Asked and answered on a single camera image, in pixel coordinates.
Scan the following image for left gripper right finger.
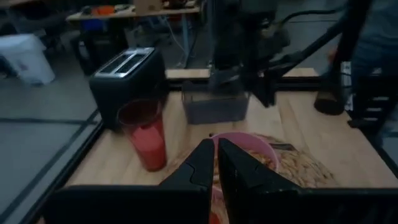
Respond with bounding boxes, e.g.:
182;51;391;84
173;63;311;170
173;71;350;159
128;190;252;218
218;138;301;224

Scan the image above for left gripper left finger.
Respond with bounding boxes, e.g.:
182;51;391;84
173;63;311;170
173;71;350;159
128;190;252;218
158;138;216;224

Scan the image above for red plastic cup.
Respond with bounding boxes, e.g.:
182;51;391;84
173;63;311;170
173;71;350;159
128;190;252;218
117;98;168;172

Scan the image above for brown cereal flakes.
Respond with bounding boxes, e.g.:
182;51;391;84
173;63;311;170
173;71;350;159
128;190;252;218
245;149;277;172

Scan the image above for pink bowl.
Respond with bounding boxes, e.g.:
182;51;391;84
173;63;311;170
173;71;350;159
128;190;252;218
210;131;280;194

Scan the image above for round woven placemat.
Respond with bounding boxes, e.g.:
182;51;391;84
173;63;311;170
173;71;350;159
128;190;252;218
167;133;338;189

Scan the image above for clear grey plastic container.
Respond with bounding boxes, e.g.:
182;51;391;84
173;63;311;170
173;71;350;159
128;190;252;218
181;79;251;125

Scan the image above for black two-slot toaster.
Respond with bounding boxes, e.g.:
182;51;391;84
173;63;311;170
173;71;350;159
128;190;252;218
89;46;167;131

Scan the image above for dark cup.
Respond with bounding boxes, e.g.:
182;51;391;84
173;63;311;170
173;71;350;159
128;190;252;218
313;89;346;116

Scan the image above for wooden background table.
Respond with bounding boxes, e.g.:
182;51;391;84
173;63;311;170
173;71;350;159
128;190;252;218
65;4;200;68

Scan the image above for cardboard box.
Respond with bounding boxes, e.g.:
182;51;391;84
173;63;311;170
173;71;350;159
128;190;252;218
133;0;163;13

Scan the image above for blue object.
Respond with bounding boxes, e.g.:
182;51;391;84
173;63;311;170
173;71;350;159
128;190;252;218
80;18;105;32

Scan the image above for orange object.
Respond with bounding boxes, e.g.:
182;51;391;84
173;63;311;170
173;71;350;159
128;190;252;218
91;5;116;16

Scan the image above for person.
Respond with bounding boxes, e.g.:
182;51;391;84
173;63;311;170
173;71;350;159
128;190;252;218
328;0;398;103

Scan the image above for white bin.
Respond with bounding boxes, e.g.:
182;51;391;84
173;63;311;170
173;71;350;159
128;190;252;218
0;33;56;87

